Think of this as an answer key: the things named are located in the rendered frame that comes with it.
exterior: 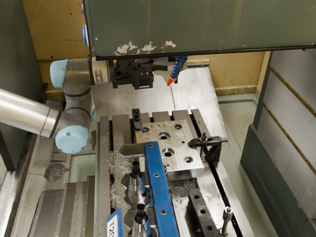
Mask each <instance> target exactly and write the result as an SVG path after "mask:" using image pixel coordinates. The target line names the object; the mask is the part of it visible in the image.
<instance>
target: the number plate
mask: <svg viewBox="0 0 316 237"><path fill-rule="evenodd" d="M107 237H118V221H117V215H115V216H114V217H113V218H112V219H111V220H110V221H109V222H108V223H107Z"/></svg>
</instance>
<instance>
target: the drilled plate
mask: <svg viewBox="0 0 316 237"><path fill-rule="evenodd" d="M157 124H158V125H157ZM151 126H154V127H151ZM157 126H158V127H157ZM146 127H148V128H146ZM149 128H150V129H151V130H149ZM175 129H178V130H175ZM141 131H142V132H141ZM141 131H140V130H136V129H135V128H134V134H135V142H136V143H144V142H155V141H158V144H159V148H160V152H161V157H162V159H163V160H162V161H163V162H164V163H165V165H166V168H167V170H168V176H169V180H178V179H186V178H195V177H203V173H204V166H203V163H202V160H201V158H200V155H199V152H198V150H197V147H189V148H188V142H189V141H191V140H192V139H193V136H192V133H191V131H190V128H189V125H188V122H187V120H176V121H164V122H153V123H142V128H141ZM148 131H149V132H148ZM143 132H145V133H143ZM168 132H169V133H168ZM149 133H151V134H149ZM170 136H172V137H170ZM142 137H143V138H142ZM158 137H159V139H158ZM169 137H170V138H169ZM179 137H180V138H179ZM165 139H166V140H165ZM162 155H164V156H162ZM182 159H183V160H182ZM184 160H185V161H184ZM138 162H139V169H140V172H144V171H145V160H144V157H138ZM167 163H168V164H169V163H170V164H169V165H168V164H167Z"/></svg>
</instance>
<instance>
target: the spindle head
mask: <svg viewBox="0 0 316 237"><path fill-rule="evenodd" d="M84 3H85V11H86V18H87V27H88V35H89V42H90V49H91V55H92V56H95V59H96V61H105V60H122V59H139V58H155V57H172V56H189V55H213V54H229V53H246V52H262V51H279V50H296V49H313V48H316V0H84Z"/></svg>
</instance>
